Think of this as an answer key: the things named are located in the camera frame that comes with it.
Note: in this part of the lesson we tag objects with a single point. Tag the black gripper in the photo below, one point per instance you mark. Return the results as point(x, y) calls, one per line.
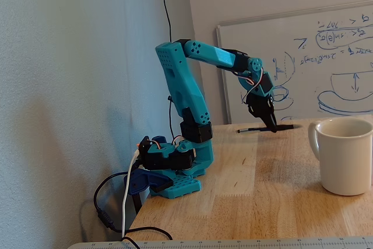
point(260, 108)

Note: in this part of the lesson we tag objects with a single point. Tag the black and blue pen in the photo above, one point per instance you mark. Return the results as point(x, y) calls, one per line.
point(253, 129)

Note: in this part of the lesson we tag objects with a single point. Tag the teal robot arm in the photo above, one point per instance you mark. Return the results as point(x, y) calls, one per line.
point(180, 85)

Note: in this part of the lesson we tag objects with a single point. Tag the white ceramic mug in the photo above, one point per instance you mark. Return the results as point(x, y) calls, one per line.
point(346, 161)

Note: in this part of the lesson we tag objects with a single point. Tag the whiteboard with blue writing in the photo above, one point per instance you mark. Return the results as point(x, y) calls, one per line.
point(314, 85)

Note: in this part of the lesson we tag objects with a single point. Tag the grey cutting mat ruler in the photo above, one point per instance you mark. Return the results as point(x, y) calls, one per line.
point(233, 243)

